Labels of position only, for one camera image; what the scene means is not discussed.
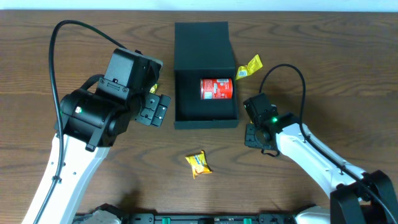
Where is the red soda can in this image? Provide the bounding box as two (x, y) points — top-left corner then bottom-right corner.
(200, 78), (233, 100)

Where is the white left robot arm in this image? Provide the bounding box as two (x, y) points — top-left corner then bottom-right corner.
(23, 89), (170, 223)

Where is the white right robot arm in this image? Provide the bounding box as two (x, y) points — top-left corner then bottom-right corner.
(245, 110), (397, 223)

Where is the green yellow snack packet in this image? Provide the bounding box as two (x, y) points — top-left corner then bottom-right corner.
(150, 83), (159, 94)

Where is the yellow biscuit packet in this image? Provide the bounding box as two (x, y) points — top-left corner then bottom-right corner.
(185, 151), (213, 179)

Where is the small yellow packet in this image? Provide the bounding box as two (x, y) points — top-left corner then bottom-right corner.
(235, 54), (263, 80)

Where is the black open box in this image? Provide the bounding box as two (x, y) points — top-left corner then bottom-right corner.
(174, 22), (239, 129)

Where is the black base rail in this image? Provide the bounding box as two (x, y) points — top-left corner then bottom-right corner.
(121, 213), (296, 224)

